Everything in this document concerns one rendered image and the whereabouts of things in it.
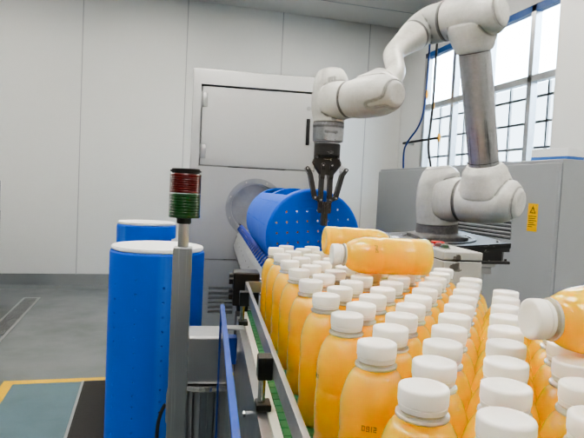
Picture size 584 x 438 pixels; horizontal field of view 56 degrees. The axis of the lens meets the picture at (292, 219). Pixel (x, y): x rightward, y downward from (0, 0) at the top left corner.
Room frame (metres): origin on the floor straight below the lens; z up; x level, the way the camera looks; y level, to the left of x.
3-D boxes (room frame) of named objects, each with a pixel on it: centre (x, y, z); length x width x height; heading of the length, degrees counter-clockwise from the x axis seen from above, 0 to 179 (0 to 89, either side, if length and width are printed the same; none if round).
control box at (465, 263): (1.39, -0.40, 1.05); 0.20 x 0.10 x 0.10; 9
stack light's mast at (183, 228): (1.11, 0.22, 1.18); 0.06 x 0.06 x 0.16
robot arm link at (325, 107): (1.57, -0.10, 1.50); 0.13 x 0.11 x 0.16; 42
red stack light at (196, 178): (1.11, 0.22, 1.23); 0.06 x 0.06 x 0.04
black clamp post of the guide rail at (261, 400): (0.80, 0.03, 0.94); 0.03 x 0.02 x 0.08; 9
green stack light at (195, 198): (1.11, 0.22, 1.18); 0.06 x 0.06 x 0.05
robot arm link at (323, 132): (1.58, -0.09, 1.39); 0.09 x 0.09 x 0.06
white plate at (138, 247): (1.68, 0.41, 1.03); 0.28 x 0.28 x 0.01
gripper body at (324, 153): (1.58, -0.09, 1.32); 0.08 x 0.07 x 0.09; 99
